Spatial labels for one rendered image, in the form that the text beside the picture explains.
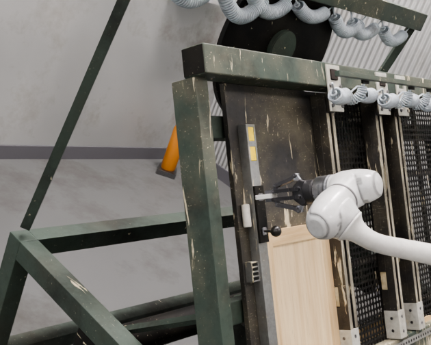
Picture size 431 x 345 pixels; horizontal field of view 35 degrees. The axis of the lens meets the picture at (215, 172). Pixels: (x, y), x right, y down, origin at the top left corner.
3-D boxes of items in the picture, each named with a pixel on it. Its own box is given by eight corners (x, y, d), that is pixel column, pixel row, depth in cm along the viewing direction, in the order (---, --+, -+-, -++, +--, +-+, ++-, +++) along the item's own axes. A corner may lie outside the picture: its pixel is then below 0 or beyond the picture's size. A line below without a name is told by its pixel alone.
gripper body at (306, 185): (310, 177, 208) (285, 181, 214) (312, 205, 208) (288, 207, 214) (323, 176, 214) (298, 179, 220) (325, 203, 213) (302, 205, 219)
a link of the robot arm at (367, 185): (335, 165, 209) (316, 185, 200) (381, 159, 199) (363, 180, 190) (347, 196, 212) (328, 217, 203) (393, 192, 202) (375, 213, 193)
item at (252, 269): (246, 282, 236) (253, 282, 234) (244, 262, 236) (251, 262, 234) (253, 280, 239) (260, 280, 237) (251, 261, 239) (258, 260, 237)
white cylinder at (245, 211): (239, 205, 237) (241, 227, 237) (245, 204, 235) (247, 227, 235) (244, 204, 240) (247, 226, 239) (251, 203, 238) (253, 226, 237)
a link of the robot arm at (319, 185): (327, 205, 203) (310, 206, 207) (343, 202, 210) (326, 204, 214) (323, 174, 204) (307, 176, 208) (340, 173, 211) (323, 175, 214)
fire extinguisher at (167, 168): (167, 166, 658) (187, 109, 638) (184, 179, 642) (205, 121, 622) (147, 166, 639) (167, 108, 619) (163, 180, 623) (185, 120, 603)
